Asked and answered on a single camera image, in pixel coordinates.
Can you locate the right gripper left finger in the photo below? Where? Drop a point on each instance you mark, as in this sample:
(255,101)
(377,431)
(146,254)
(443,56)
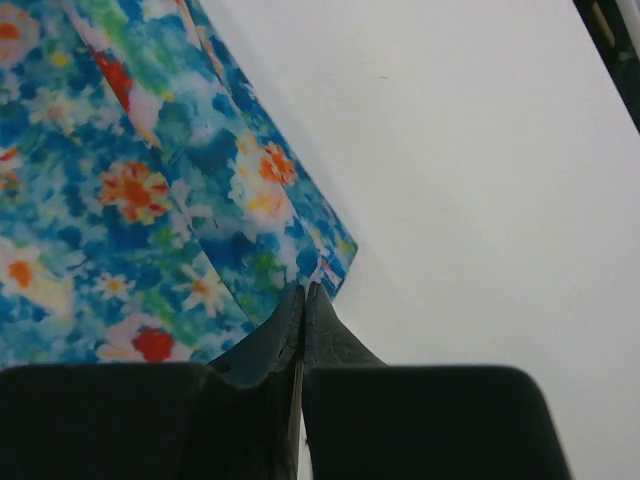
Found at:
(236,417)

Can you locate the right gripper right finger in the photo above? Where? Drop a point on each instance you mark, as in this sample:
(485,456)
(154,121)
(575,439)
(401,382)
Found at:
(365,419)

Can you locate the blue floral skirt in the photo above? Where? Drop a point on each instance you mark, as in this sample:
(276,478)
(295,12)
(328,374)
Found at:
(151,210)

